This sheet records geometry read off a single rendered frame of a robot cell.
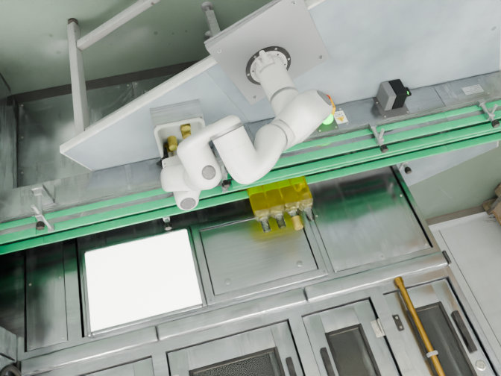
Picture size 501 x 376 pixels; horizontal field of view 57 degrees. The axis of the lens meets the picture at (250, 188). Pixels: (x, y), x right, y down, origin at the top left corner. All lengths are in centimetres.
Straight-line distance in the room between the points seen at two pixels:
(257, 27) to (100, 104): 114
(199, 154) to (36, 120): 137
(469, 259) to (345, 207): 368
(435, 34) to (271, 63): 64
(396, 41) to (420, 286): 91
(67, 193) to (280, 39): 96
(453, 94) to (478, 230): 384
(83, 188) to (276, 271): 79
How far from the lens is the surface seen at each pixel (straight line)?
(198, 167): 117
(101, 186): 182
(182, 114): 159
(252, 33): 146
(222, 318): 173
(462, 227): 572
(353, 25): 162
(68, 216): 182
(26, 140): 236
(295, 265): 180
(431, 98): 200
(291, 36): 152
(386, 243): 194
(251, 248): 182
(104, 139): 174
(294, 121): 122
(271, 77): 147
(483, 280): 552
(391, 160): 199
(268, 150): 113
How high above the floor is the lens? 186
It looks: 31 degrees down
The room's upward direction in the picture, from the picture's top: 163 degrees clockwise
